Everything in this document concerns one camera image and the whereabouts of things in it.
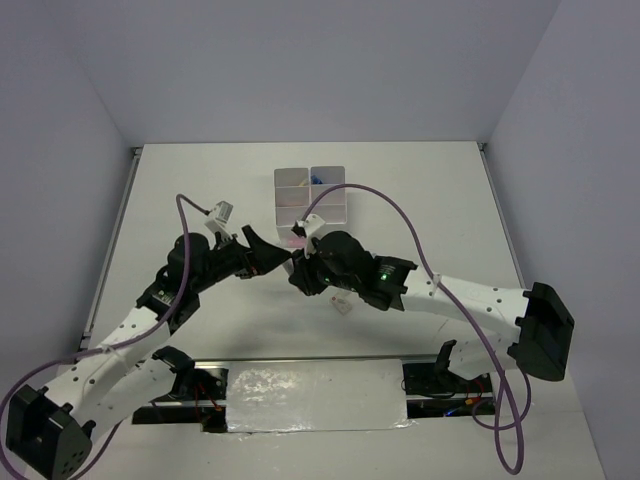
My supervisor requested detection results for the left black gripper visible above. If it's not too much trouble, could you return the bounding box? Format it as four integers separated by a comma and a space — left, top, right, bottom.
191, 224, 291, 293

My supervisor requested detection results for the pink highlighter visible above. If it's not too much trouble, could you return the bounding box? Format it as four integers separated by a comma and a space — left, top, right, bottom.
281, 238, 306, 249

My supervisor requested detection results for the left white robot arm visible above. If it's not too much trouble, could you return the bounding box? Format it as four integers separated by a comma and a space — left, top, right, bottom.
2, 226, 291, 479

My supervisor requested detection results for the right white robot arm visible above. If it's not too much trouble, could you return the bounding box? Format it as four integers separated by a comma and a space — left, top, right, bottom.
289, 231, 575, 391

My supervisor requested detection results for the white eraser box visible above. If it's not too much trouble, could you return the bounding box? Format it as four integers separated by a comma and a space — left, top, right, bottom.
330, 293, 353, 316

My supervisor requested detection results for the left white divided container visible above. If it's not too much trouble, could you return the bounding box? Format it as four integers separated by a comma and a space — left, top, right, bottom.
274, 167, 310, 242

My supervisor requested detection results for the silver foil panel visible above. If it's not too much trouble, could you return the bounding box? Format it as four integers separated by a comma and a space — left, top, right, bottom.
226, 359, 409, 433

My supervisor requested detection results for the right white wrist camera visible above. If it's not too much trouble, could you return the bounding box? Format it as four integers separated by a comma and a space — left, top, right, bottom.
291, 213, 326, 252

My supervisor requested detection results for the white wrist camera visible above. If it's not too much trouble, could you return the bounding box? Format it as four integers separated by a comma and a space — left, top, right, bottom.
291, 213, 326, 252
205, 201, 233, 241

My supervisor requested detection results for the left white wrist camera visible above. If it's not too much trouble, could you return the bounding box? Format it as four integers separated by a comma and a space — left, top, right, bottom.
205, 201, 233, 241

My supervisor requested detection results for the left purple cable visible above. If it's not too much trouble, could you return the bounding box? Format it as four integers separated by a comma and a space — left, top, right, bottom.
0, 193, 221, 476

